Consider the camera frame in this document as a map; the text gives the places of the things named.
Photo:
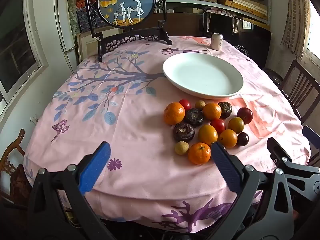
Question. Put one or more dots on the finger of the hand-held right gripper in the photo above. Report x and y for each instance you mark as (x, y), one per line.
(277, 150)
(311, 133)

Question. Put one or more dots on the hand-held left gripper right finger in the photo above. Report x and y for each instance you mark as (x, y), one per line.
(226, 167)

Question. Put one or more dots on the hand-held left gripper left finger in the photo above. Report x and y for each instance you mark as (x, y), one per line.
(96, 170)

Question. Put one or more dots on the orange mandarin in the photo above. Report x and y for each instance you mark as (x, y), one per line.
(174, 113)
(199, 153)
(212, 111)

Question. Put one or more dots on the dark purple plum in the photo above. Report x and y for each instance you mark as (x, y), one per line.
(242, 139)

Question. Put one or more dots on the small red plum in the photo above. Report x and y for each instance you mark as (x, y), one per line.
(217, 125)
(185, 104)

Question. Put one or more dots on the yellowish smooth orange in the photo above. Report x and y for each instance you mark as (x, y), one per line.
(236, 124)

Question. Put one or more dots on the large dark red plum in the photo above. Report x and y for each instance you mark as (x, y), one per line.
(245, 115)

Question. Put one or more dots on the tan longan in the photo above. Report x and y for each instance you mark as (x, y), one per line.
(181, 147)
(200, 104)

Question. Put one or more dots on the dark brown round fruit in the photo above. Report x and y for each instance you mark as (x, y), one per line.
(225, 109)
(184, 131)
(194, 117)

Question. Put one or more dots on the white plate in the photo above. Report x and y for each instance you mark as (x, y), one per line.
(202, 75)

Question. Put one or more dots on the dark wooden chair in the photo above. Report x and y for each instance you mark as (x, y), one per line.
(300, 87)

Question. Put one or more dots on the pink printed tablecloth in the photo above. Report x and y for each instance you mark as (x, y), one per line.
(140, 135)

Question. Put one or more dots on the black round stool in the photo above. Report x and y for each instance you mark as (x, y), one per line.
(275, 77)

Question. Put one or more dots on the carved wooden chair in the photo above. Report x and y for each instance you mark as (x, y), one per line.
(15, 180)

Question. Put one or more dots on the woven bamboo blind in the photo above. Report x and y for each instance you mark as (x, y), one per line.
(295, 17)

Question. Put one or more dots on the beige framed board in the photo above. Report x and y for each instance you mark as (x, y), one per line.
(87, 47)

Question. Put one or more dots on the pale drink can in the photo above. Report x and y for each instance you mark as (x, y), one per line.
(216, 42)

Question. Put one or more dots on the white framed window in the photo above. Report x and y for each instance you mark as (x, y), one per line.
(37, 55)

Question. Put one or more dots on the stack of wooden boxes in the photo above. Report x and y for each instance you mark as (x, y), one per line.
(247, 7)

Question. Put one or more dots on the pink cloth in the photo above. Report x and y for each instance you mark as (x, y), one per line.
(222, 12)

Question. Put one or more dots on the white framed panel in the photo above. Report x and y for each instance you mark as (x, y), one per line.
(62, 25)

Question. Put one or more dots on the stack of patterned boxes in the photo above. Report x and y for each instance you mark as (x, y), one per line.
(86, 17)

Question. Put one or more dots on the white storage shelf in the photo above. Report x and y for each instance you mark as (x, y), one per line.
(200, 3)

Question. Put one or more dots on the round deer table screen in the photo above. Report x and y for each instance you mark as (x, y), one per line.
(125, 2)

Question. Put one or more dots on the white wall outlet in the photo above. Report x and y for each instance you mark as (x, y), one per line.
(34, 119)

